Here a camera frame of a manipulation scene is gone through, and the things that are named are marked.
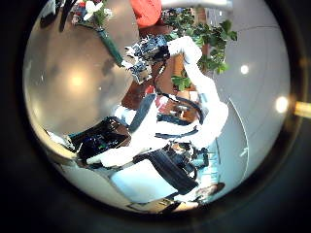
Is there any flower bouquet with green stem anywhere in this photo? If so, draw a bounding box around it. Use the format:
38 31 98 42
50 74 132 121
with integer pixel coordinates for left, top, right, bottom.
71 0 125 67

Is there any green leafy plant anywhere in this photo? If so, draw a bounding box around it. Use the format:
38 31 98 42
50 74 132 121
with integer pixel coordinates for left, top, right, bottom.
161 8 239 92

